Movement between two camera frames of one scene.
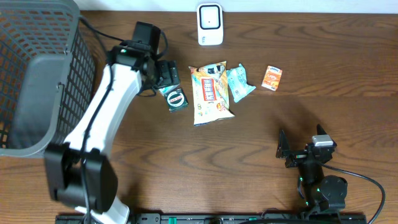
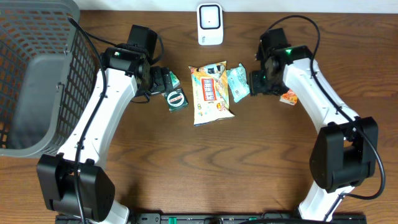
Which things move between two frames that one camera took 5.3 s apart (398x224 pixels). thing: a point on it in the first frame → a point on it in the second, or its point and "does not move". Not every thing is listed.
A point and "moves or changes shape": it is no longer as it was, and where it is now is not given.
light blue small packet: x=237 y=78 does not move
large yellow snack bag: x=211 y=93 does not move
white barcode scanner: x=210 y=23 does not move
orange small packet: x=272 y=78 moves or changes shape
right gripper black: x=283 y=145 → x=255 y=84
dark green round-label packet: x=176 y=98 does not move
